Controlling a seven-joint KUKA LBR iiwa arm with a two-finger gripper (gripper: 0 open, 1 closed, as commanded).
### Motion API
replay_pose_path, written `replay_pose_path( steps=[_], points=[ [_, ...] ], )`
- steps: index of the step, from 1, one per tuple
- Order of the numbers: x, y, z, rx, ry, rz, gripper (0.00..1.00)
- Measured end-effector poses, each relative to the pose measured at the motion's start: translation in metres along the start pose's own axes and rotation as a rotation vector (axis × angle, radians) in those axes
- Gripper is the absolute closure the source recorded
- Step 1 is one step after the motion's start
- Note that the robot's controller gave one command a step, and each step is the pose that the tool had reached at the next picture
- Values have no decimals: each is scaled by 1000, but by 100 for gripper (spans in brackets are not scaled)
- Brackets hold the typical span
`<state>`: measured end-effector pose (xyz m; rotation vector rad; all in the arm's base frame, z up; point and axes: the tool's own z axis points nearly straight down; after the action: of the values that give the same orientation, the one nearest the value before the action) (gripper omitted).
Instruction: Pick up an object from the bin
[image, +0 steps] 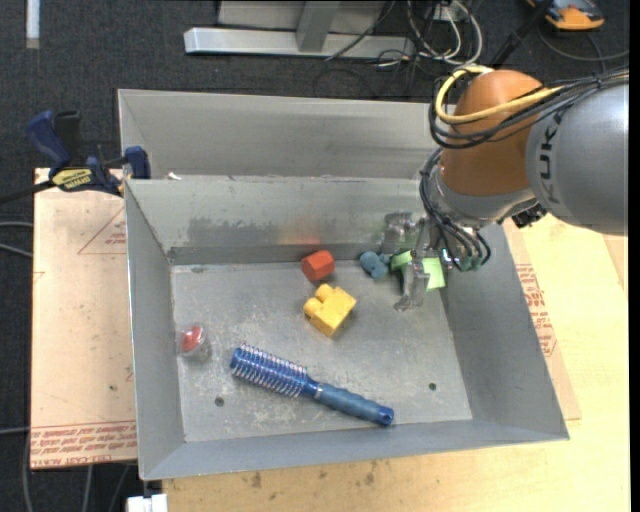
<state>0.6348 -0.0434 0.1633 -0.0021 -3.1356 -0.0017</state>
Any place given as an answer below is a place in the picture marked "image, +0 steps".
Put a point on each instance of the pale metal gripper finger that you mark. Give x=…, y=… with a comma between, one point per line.
x=424, y=287
x=406, y=295

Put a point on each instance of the green block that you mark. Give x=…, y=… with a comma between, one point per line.
x=436, y=275

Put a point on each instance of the blue toy figure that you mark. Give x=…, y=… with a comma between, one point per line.
x=375, y=265

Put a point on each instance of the yellow toy building block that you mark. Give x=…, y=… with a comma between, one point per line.
x=331, y=310

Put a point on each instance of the red block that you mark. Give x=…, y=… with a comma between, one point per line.
x=318, y=266

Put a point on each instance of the grey metal bin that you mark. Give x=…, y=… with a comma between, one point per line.
x=320, y=350

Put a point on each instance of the blue hairbrush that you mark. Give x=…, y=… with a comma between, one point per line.
x=300, y=382

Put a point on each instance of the clear spinning top, red cap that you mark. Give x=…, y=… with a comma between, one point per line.
x=192, y=340

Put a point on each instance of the brown cardboard board, red print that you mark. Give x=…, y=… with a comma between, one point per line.
x=80, y=325

